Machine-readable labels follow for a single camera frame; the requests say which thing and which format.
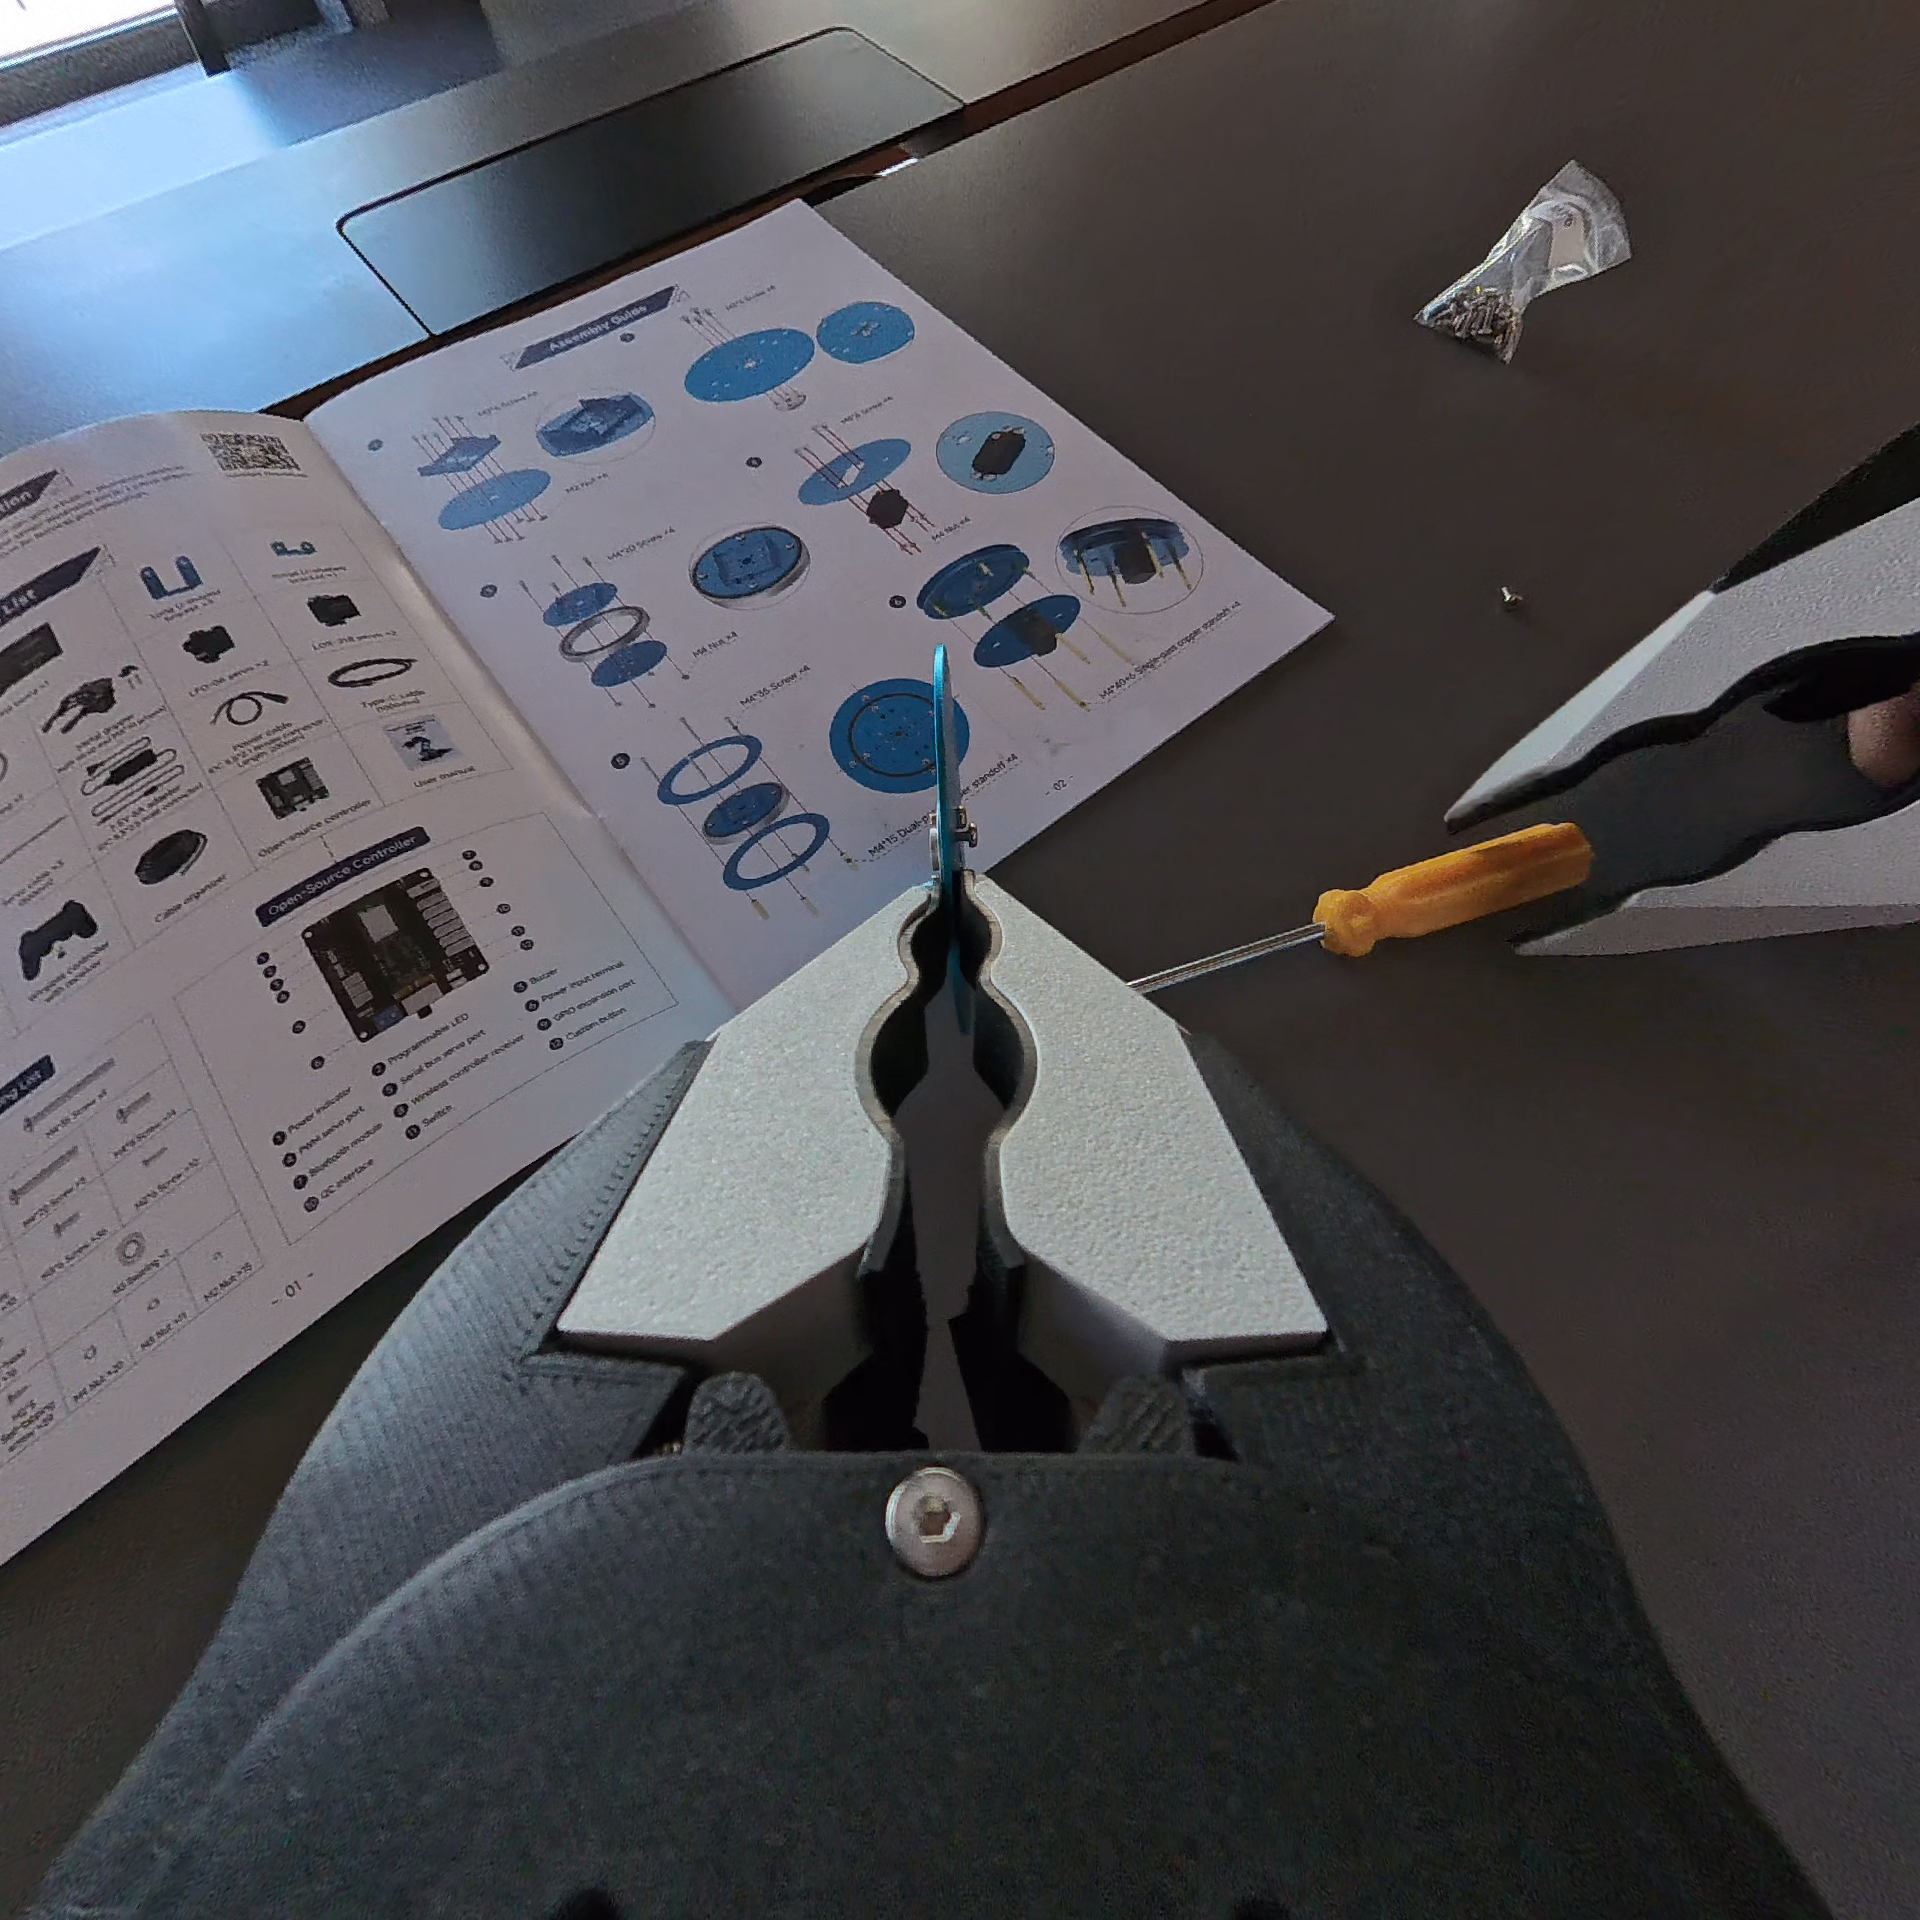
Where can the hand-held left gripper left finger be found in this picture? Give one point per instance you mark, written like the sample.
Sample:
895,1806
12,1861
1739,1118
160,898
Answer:
722,1185

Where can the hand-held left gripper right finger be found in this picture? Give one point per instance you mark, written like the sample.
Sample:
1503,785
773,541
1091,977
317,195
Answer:
1156,1185

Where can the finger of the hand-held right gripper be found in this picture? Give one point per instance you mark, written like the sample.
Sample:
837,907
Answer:
1770,615
1799,907

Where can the silver machine screw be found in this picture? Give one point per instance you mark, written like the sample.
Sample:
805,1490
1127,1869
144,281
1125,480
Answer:
960,833

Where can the blue round metal plate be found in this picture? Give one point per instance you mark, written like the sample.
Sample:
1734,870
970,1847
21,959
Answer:
946,750

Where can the black adjacent desk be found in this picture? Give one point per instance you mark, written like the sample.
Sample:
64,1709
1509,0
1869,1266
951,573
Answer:
150,301

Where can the black office desk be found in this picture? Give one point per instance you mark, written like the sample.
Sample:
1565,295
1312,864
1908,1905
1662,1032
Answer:
224,120

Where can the clear bag of screws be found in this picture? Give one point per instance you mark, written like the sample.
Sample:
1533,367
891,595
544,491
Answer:
1484,306

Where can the open assembly manual booklet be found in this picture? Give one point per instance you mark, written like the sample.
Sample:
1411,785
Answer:
451,720

